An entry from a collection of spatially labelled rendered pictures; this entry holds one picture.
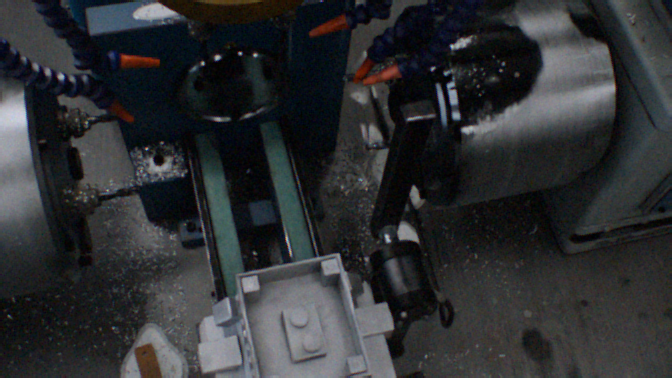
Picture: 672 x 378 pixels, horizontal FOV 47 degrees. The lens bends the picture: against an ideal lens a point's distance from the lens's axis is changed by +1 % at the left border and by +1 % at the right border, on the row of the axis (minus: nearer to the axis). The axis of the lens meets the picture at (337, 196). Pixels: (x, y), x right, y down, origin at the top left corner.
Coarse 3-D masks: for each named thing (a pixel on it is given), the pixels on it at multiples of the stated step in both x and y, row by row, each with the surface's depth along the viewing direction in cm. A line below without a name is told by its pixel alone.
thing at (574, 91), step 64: (512, 0) 89; (576, 0) 91; (384, 64) 93; (448, 64) 83; (512, 64) 84; (576, 64) 85; (448, 128) 85; (512, 128) 84; (576, 128) 86; (448, 192) 89; (512, 192) 93
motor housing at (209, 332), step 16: (368, 288) 82; (368, 304) 81; (208, 320) 79; (208, 336) 78; (224, 336) 78; (240, 336) 76; (384, 336) 78; (240, 352) 76; (368, 352) 77; (384, 352) 77; (240, 368) 75; (384, 368) 77
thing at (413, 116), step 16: (400, 112) 69; (416, 112) 69; (432, 112) 69; (400, 128) 70; (416, 128) 70; (400, 144) 72; (416, 144) 73; (400, 160) 75; (416, 160) 75; (384, 176) 80; (400, 176) 78; (384, 192) 81; (400, 192) 81; (384, 208) 84; (400, 208) 85; (384, 224) 87
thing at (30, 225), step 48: (0, 96) 77; (48, 96) 85; (0, 144) 74; (48, 144) 77; (0, 192) 74; (48, 192) 76; (96, 192) 83; (0, 240) 75; (48, 240) 77; (0, 288) 80; (48, 288) 84
